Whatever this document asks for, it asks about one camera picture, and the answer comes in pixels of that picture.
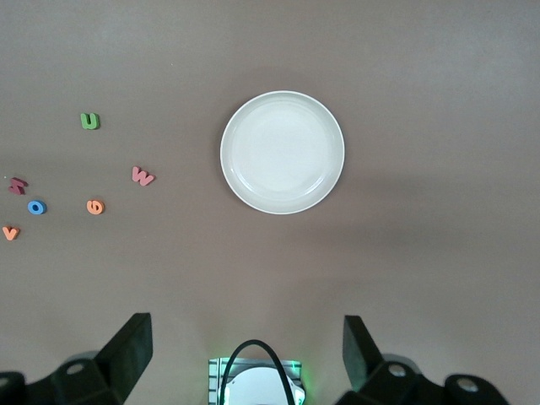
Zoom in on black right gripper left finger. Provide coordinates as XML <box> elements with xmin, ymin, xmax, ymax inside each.
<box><xmin>0</xmin><ymin>312</ymin><xmax>154</xmax><ymax>405</ymax></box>

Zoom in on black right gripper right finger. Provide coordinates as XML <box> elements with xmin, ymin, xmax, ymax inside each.
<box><xmin>337</xmin><ymin>315</ymin><xmax>507</xmax><ymax>405</ymax></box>

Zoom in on pink foam letter W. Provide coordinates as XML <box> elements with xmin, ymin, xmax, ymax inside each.
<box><xmin>131</xmin><ymin>165</ymin><xmax>156</xmax><ymax>187</ymax></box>

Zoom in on dark red foam letter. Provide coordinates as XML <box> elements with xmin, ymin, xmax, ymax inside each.
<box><xmin>8</xmin><ymin>176</ymin><xmax>30</xmax><ymax>196</ymax></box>

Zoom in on beige round plate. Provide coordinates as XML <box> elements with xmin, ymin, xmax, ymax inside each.
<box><xmin>219</xmin><ymin>89</ymin><xmax>346</xmax><ymax>215</ymax></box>

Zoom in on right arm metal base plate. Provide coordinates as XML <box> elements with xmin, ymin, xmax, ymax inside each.
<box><xmin>208</xmin><ymin>358</ymin><xmax>305</xmax><ymax>405</ymax></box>

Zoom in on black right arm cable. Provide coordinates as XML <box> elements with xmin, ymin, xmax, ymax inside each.
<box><xmin>219</xmin><ymin>339</ymin><xmax>296</xmax><ymax>405</ymax></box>

